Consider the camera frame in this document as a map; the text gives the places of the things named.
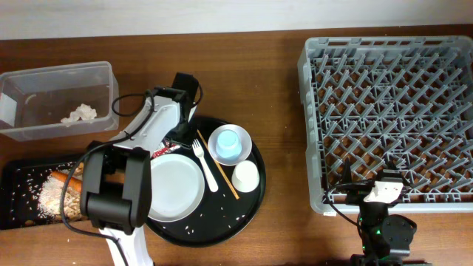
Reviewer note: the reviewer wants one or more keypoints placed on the white tissue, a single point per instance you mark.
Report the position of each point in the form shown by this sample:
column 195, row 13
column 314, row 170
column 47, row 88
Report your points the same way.
column 83, row 112

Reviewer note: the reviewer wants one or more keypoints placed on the light blue cup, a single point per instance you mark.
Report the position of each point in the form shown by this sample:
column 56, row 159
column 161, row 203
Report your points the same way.
column 228, row 145

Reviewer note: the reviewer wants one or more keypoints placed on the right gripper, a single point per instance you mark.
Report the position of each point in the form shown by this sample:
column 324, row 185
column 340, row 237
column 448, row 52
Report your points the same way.
column 358, row 192

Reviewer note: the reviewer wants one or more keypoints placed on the grey dishwasher rack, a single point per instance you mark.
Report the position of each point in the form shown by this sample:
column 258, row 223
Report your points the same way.
column 377, row 99

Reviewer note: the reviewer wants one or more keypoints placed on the black rectangular tray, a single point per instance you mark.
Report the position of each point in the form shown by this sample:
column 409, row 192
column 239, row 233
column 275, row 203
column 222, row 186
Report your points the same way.
column 21, row 184

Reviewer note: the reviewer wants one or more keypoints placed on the white plate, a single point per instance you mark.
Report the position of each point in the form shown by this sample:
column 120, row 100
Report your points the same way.
column 178, row 186

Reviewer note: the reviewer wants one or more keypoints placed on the white cup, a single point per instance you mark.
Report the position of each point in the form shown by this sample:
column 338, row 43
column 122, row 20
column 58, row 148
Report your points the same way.
column 245, row 177

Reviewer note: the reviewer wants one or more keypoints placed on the small white bowl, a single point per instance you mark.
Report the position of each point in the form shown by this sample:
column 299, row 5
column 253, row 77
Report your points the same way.
column 245, row 141

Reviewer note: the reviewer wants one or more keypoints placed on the white plastic fork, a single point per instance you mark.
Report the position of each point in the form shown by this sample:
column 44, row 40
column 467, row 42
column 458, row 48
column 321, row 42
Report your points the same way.
column 200, row 154

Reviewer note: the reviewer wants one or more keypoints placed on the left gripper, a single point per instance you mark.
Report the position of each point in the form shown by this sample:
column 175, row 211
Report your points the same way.
column 185, row 140

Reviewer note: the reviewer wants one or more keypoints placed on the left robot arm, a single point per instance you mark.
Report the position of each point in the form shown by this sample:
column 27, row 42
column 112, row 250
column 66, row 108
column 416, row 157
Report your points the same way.
column 116, row 191

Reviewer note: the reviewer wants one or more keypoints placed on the red snack wrapper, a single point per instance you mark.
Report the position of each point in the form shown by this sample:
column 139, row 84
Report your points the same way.
column 165, row 147

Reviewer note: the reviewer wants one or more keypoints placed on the round black serving tray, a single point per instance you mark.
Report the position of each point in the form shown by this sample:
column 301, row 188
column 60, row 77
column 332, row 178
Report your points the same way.
column 220, row 215

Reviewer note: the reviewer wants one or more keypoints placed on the rice and food scraps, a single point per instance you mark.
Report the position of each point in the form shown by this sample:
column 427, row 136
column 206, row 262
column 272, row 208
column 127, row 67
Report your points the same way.
column 49, row 198

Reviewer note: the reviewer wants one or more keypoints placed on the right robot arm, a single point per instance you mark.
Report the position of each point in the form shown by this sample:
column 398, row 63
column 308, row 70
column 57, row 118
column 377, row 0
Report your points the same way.
column 385, row 237

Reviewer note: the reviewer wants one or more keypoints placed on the wooden chopstick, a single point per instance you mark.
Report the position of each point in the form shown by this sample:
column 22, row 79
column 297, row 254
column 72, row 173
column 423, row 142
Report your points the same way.
column 218, row 164

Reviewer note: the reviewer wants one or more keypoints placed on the clear plastic bin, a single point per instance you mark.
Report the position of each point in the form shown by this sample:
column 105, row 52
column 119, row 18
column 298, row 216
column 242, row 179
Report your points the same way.
column 34, row 101

